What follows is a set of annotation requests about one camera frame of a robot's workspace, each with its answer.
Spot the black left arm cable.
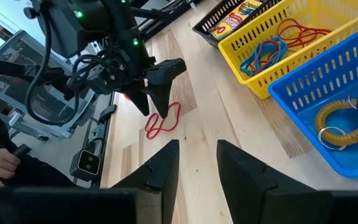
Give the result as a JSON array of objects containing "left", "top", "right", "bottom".
[{"left": 25, "top": 12, "right": 80, "bottom": 127}]

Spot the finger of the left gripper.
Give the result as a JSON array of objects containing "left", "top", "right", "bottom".
[
  {"left": 126, "top": 90, "right": 150, "bottom": 116},
  {"left": 149, "top": 81, "right": 175, "bottom": 119}
]

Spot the black frame clamp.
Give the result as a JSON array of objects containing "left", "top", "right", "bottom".
[{"left": 98, "top": 104, "right": 117, "bottom": 124}]

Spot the yellow coil keychain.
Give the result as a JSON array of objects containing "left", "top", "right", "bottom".
[{"left": 314, "top": 99, "right": 358, "bottom": 152}]

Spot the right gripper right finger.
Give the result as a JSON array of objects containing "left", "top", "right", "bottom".
[{"left": 217, "top": 139, "right": 332, "bottom": 224}]

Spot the yellow plastic basket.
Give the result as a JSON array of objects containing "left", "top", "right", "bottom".
[{"left": 218, "top": 0, "right": 358, "bottom": 100}]

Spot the black depth camera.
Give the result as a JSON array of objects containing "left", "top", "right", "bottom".
[{"left": 69, "top": 149, "right": 102, "bottom": 182}]

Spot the blue rubber band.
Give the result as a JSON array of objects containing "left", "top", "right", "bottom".
[{"left": 239, "top": 37, "right": 288, "bottom": 77}]

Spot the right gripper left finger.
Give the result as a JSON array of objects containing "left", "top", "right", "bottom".
[{"left": 112, "top": 139, "right": 180, "bottom": 224}]

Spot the blue plastic basket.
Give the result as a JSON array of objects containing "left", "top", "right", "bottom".
[{"left": 268, "top": 20, "right": 358, "bottom": 180}]

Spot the yellow green crayon box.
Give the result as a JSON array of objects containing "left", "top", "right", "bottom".
[{"left": 208, "top": 0, "right": 262, "bottom": 40}]

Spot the black plastic basket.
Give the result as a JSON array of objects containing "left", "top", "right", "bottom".
[{"left": 192, "top": 0, "right": 284, "bottom": 48}]

